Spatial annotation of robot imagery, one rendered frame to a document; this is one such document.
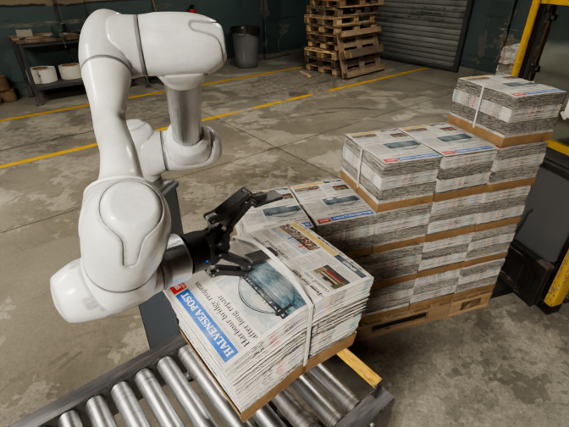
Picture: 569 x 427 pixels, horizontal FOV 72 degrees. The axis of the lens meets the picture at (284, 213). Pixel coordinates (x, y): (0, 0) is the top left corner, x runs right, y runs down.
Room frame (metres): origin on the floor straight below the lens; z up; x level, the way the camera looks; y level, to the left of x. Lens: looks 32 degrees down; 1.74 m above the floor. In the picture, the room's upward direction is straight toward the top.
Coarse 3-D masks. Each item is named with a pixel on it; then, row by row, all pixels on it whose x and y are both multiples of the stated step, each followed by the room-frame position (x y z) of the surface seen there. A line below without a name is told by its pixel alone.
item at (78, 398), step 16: (176, 336) 0.81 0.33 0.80; (144, 352) 0.75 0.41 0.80; (160, 352) 0.75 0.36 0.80; (176, 352) 0.76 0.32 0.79; (128, 368) 0.70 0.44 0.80; (144, 368) 0.70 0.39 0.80; (96, 384) 0.65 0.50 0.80; (112, 384) 0.65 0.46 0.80; (160, 384) 0.72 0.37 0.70; (64, 400) 0.60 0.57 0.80; (80, 400) 0.60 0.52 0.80; (112, 400) 0.64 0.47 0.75; (32, 416) 0.56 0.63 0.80; (48, 416) 0.56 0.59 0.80; (80, 416) 0.59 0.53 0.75
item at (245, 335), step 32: (192, 288) 0.63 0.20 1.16; (224, 288) 0.62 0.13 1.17; (256, 288) 0.62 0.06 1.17; (192, 320) 0.55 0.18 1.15; (224, 320) 0.54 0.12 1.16; (256, 320) 0.54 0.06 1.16; (288, 320) 0.53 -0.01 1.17; (224, 352) 0.47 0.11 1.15; (256, 352) 0.48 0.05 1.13; (288, 352) 0.54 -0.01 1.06; (224, 384) 0.52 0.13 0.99; (256, 384) 0.49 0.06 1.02
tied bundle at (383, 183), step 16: (352, 144) 1.73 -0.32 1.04; (352, 160) 1.71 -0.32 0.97; (368, 160) 1.58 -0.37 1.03; (432, 160) 1.53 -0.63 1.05; (352, 176) 1.70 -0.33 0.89; (368, 176) 1.56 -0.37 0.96; (384, 176) 1.47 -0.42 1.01; (400, 176) 1.49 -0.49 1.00; (416, 176) 1.52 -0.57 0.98; (432, 176) 1.54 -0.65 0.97; (368, 192) 1.54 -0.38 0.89; (384, 192) 1.47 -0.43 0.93; (400, 192) 1.49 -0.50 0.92; (416, 192) 1.52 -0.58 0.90; (432, 192) 1.55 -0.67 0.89
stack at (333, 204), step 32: (288, 192) 1.65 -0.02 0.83; (320, 192) 1.65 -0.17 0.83; (352, 192) 1.66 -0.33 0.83; (256, 224) 1.38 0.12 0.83; (320, 224) 1.38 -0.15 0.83; (352, 224) 1.43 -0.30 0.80; (384, 224) 1.48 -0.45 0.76; (416, 224) 1.54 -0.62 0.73; (448, 224) 1.59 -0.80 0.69; (384, 256) 1.48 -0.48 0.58; (416, 256) 1.53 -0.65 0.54; (448, 256) 1.60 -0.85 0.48; (384, 288) 1.49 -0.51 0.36; (416, 288) 1.55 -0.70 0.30; (448, 288) 1.62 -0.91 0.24; (384, 320) 1.50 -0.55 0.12; (416, 320) 1.59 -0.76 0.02
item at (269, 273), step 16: (240, 240) 0.79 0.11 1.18; (256, 240) 0.78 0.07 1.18; (240, 256) 0.72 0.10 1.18; (256, 272) 0.67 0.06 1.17; (272, 272) 0.67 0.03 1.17; (272, 288) 0.62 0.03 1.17; (288, 288) 0.62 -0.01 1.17; (304, 288) 0.62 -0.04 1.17; (288, 304) 0.57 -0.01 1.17; (304, 304) 0.58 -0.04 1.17; (320, 304) 0.59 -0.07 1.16; (304, 320) 0.56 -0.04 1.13; (304, 336) 0.57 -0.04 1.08; (304, 352) 0.58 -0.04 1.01
